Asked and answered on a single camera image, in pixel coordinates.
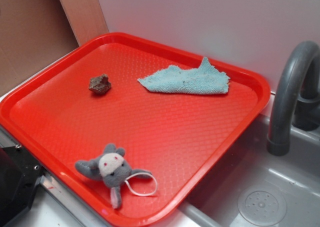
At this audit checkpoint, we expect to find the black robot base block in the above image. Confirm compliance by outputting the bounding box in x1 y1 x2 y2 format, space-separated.
0 146 44 227

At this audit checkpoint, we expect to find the light blue cloth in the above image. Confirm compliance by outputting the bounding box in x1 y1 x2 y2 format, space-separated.
137 57 230 95

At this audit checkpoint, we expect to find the red plastic tray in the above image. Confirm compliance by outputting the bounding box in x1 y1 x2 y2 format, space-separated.
0 33 270 227

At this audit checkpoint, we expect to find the brown rock chunk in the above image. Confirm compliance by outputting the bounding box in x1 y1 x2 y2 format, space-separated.
88 74 112 95

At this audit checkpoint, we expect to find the grey plush toy animal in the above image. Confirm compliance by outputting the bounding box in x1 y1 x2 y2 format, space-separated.
74 143 159 209

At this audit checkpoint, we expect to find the grey plastic sink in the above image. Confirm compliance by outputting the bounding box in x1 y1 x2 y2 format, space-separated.
179 115 320 227

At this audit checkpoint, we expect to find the light wooden board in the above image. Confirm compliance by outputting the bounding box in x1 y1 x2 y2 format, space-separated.
59 0 109 46

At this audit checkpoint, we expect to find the grey curved faucet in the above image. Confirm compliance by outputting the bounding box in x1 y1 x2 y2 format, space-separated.
266 41 320 156

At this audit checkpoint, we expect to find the brown cardboard panel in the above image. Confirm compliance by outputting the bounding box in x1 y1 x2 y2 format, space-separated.
0 0 79 95

